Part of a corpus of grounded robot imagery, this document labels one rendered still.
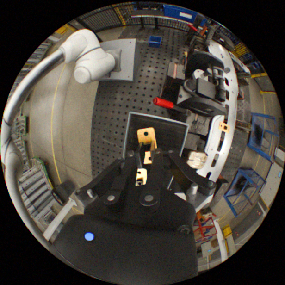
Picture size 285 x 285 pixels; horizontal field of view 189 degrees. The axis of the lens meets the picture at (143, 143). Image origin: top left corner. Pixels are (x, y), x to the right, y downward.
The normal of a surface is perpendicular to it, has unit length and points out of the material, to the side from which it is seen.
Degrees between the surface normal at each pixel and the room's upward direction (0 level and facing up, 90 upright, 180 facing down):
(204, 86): 0
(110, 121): 0
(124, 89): 0
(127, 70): 45
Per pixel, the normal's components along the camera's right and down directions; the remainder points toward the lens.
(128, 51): -0.23, 0.84
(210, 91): -0.10, 0.26
